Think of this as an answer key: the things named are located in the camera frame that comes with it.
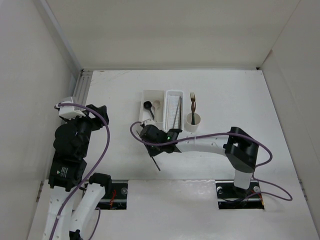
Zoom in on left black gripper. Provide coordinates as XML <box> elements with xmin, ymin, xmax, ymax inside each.
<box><xmin>66</xmin><ymin>104</ymin><xmax>108</xmax><ymax>157</ymax></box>

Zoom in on cream paper cup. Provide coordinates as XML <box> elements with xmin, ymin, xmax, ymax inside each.
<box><xmin>184</xmin><ymin>112</ymin><xmax>201</xmax><ymax>133</ymax></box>

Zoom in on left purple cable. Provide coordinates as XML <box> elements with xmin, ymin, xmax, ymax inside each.
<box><xmin>47</xmin><ymin>103</ymin><xmax>111</xmax><ymax>240</ymax></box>

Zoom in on dark thin chopstick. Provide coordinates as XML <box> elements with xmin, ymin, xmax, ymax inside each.
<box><xmin>151</xmin><ymin>156</ymin><xmax>161</xmax><ymax>172</ymax></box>

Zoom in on brown wooden fork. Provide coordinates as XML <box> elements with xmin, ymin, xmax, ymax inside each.
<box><xmin>191</xmin><ymin>101</ymin><xmax>196</xmax><ymax>125</ymax></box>

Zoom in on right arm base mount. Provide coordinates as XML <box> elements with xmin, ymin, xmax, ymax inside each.
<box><xmin>215</xmin><ymin>180</ymin><xmax>265</xmax><ymax>210</ymax></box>

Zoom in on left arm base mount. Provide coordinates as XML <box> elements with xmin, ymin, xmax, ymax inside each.
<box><xmin>97</xmin><ymin>180</ymin><xmax>129</xmax><ymax>210</ymax></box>

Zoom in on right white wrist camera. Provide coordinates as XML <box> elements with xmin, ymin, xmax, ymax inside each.
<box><xmin>141</xmin><ymin>118</ymin><xmax>156</xmax><ymax>126</ymax></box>

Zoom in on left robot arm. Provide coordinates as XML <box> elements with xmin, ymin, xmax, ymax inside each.
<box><xmin>42</xmin><ymin>101</ymin><xmax>112</xmax><ymax>240</ymax></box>

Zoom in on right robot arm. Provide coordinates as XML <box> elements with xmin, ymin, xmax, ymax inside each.
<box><xmin>139</xmin><ymin>125</ymin><xmax>259</xmax><ymax>197</ymax></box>

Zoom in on cream wooden spoon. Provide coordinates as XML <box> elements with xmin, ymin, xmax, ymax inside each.
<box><xmin>152</xmin><ymin>100</ymin><xmax>161</xmax><ymax>122</ymax></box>

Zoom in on black spoon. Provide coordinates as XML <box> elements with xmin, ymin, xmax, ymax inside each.
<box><xmin>143</xmin><ymin>101</ymin><xmax>155</xmax><ymax>120</ymax></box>

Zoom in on aluminium rail frame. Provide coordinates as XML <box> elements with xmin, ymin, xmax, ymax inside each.
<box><xmin>49</xmin><ymin>68</ymin><xmax>93</xmax><ymax>180</ymax></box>

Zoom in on gold fork black handle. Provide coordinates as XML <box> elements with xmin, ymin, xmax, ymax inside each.
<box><xmin>190</xmin><ymin>92</ymin><xmax>196</xmax><ymax>125</ymax></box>

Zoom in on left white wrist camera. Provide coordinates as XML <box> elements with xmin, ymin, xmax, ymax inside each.
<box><xmin>55</xmin><ymin>96</ymin><xmax>85</xmax><ymax>120</ymax></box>

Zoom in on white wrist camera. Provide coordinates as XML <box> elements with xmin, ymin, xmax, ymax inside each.
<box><xmin>55</xmin><ymin>96</ymin><xmax>85</xmax><ymax>120</ymax></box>
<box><xmin>141</xmin><ymin>118</ymin><xmax>156</xmax><ymax>126</ymax></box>

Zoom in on white perforated basket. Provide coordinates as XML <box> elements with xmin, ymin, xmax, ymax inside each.
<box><xmin>163</xmin><ymin>90</ymin><xmax>184</xmax><ymax>132</ymax></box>

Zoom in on white square box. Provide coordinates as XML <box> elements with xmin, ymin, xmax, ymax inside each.
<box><xmin>139</xmin><ymin>90</ymin><xmax>165</xmax><ymax>130</ymax></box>

